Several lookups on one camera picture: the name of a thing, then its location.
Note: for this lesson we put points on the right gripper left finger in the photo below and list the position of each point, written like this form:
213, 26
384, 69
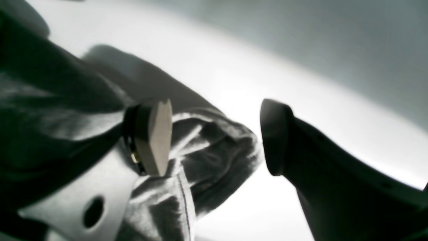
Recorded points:
92, 206

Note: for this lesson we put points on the grey t-shirt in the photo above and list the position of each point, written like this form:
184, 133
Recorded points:
60, 114

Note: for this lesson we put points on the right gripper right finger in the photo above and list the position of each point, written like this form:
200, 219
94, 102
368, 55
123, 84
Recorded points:
343, 199

